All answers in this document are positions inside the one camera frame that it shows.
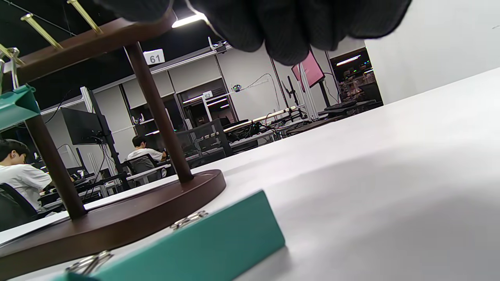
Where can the person's right hand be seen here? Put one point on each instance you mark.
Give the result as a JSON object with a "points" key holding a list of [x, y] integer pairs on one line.
{"points": [[297, 23]]}

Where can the brown wooden key rack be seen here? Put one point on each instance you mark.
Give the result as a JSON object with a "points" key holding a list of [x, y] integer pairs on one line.
{"points": [[156, 203]]}

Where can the teal binder clip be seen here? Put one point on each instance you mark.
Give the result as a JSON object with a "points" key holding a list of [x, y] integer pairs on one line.
{"points": [[72, 278], [203, 253], [17, 107]]}

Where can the pink screen monitor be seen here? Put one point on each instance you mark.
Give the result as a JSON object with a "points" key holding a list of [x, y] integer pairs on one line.
{"points": [[310, 72]]}

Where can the ceiling strip light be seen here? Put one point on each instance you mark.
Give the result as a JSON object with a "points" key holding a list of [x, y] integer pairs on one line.
{"points": [[187, 20]]}

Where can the small white number sign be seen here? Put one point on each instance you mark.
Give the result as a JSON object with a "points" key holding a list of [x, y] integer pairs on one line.
{"points": [[207, 95]]}

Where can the large white number sign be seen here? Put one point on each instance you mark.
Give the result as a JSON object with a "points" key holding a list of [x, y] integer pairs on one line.
{"points": [[154, 57]]}

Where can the black office chair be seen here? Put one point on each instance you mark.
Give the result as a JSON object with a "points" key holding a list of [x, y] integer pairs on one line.
{"points": [[207, 142]]}

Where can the dark desk chair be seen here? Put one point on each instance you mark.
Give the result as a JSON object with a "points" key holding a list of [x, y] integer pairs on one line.
{"points": [[140, 166], [13, 210]]}

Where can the black monitor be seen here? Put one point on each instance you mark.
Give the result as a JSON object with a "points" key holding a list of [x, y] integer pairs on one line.
{"points": [[82, 127]]}

